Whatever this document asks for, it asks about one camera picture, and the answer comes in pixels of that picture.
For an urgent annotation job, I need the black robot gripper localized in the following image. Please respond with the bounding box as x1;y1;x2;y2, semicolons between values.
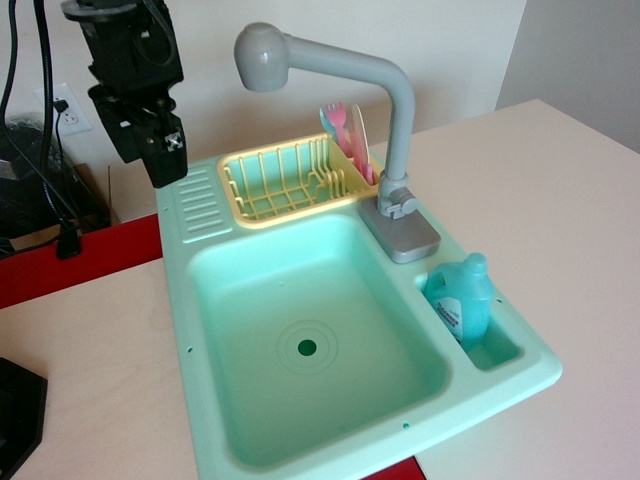
61;1;188;189

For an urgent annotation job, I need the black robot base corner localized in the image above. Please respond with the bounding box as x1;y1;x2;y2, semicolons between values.
1;358;48;479

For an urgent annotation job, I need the grey toy faucet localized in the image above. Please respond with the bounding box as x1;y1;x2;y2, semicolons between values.
234;22;441;264

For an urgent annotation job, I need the brown cardboard box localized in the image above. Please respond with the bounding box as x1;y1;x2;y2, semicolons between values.
65;163;120;234

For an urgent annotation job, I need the yellow dish drying rack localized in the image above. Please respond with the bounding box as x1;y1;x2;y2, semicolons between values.
217;133;382;229

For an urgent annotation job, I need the blue toy utensil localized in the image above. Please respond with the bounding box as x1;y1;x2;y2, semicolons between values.
319;108;338;143

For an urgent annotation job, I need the pink toy fork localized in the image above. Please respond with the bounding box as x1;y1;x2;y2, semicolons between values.
325;102;350;156

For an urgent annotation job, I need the cream toy plate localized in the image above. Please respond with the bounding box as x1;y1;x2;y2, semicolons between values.
350;104;370;177

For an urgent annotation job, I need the mint green toy sink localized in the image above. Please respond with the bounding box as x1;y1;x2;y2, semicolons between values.
156;156;562;479

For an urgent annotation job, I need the blue toy detergent bottle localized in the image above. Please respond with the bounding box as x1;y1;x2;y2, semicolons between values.
422;252;495;349

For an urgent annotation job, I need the white wall outlet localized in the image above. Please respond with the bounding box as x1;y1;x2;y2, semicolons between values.
52;83;93;137

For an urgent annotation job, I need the black power cable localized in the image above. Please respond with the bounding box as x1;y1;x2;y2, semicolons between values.
0;0;84;261

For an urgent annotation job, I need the black plug on cable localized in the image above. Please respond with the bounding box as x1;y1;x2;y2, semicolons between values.
56;227;82;260

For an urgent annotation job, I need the pink toy utensil handle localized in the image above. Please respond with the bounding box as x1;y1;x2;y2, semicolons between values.
361;163;376;186

